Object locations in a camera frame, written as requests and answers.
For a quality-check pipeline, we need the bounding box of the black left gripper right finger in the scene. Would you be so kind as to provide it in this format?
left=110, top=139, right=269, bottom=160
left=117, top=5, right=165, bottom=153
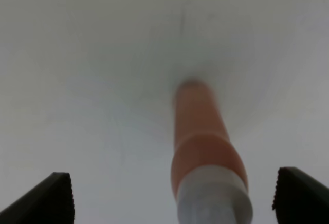
left=272, top=167, right=328, bottom=224

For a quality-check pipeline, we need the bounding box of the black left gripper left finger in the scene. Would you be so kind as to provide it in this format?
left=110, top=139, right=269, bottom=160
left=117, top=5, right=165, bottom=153
left=1, top=172, right=75, bottom=224

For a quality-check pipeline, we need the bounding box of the pink bottle white cap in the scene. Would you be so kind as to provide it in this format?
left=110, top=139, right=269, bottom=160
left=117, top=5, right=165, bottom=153
left=171, top=80, right=253, bottom=223

